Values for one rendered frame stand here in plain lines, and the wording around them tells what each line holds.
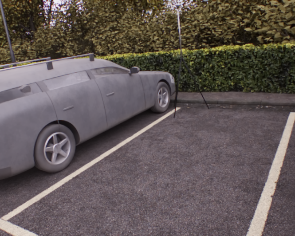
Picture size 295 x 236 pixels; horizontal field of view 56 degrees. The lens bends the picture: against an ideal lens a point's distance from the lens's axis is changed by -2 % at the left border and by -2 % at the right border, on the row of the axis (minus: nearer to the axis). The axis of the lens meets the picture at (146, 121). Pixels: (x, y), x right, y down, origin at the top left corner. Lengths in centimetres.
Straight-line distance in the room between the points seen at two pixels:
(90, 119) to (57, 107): 62
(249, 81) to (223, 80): 59
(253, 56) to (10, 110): 504
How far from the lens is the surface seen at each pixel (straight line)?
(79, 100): 410
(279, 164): 369
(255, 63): 667
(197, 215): 275
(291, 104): 611
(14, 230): 312
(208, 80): 706
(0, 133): 348
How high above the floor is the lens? 164
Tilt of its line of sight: 17 degrees down
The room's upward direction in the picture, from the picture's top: 7 degrees counter-clockwise
